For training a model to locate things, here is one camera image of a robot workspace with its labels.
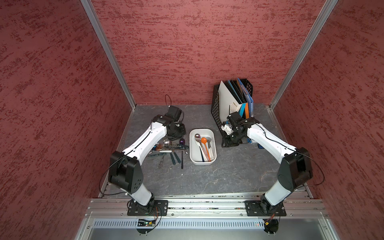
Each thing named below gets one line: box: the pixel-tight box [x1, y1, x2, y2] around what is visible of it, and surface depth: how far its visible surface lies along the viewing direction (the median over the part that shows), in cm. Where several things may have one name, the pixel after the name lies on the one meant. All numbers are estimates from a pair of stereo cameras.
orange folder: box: [245, 102, 250, 119], surface depth 91 cm
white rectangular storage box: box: [189, 128, 217, 166], surface depth 97 cm
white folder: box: [218, 80, 242, 124], surface depth 93 cm
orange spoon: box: [201, 137, 211, 162], surface depth 99 cm
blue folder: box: [237, 78, 254, 118], surface depth 89 cm
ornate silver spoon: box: [158, 154, 165, 169], surface depth 91 cm
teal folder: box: [227, 79, 246, 118], surface depth 87 cm
